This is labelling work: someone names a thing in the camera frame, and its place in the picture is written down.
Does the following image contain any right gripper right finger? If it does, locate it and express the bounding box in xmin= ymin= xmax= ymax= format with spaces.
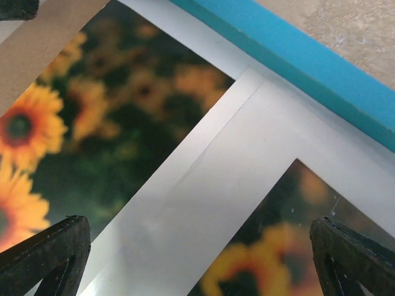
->
xmin=309 ymin=216 xmax=394 ymax=295

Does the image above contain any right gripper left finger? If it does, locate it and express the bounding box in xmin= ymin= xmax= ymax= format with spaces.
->
xmin=1 ymin=215 xmax=91 ymax=295

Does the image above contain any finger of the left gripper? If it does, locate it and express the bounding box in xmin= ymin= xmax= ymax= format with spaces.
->
xmin=0 ymin=0 xmax=39 ymax=20

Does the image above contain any brown frame backing board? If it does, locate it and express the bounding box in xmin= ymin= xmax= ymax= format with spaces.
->
xmin=1 ymin=0 xmax=107 ymax=113

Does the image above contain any sunflower photo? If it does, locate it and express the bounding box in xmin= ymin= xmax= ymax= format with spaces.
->
xmin=0 ymin=0 xmax=395 ymax=296

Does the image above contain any white mat board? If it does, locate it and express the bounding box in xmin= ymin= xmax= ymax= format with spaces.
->
xmin=78 ymin=70 xmax=394 ymax=295

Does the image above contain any teal wooden picture frame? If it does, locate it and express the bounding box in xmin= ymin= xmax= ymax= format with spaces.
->
xmin=174 ymin=1 xmax=394 ymax=151

